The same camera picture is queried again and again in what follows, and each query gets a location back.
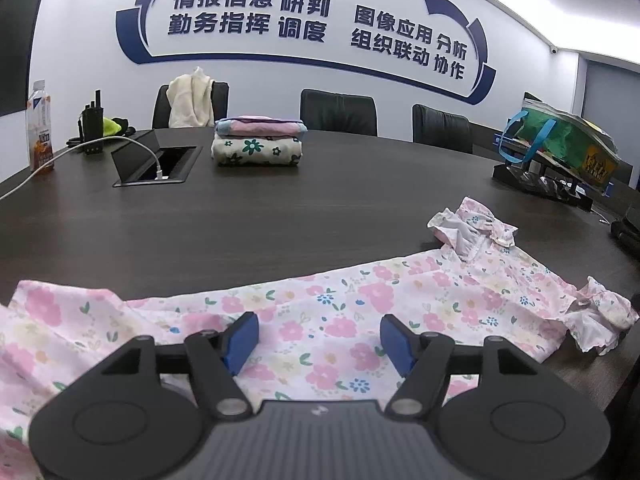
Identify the black device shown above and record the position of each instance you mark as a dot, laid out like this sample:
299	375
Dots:
627	230

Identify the pink floral ruffled garment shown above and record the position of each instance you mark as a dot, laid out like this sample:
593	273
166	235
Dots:
320	305

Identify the black tray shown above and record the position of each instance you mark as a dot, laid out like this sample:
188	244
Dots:
540	180

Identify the black table socket box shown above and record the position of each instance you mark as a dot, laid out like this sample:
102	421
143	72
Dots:
132	157

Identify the folded pink garment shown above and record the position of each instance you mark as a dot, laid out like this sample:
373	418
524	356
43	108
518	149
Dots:
260	126

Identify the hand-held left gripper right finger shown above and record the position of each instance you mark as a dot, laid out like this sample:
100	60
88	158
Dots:
395	345

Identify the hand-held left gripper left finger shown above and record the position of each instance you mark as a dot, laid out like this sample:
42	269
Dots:
242	342

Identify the orange drink bottle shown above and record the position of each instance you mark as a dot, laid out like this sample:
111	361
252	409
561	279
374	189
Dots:
41	130

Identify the cream jacket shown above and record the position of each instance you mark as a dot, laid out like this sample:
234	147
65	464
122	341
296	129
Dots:
189	100

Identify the blue wall lettering sign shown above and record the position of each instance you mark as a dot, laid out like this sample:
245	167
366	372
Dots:
310	55

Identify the black walkie-talkie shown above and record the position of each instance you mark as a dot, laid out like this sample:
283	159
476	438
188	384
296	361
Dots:
91	127

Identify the black office chair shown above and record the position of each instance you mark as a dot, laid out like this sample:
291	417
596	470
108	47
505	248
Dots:
442	127
337	112
220	102

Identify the neon yellow cloth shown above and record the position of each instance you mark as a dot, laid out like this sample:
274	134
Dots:
112	126

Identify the folded white green-flowered garment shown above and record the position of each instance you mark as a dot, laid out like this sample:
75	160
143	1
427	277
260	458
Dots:
255	150

